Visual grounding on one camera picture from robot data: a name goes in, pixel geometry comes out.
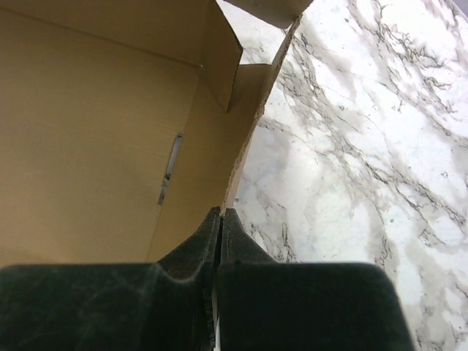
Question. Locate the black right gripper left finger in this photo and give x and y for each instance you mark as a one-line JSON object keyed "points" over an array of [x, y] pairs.
{"points": [[163, 305]]}

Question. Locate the brown cardboard box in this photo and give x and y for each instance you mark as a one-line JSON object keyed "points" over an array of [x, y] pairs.
{"points": [[123, 122]]}

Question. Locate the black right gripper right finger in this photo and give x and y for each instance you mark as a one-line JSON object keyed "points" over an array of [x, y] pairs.
{"points": [[266, 305]]}

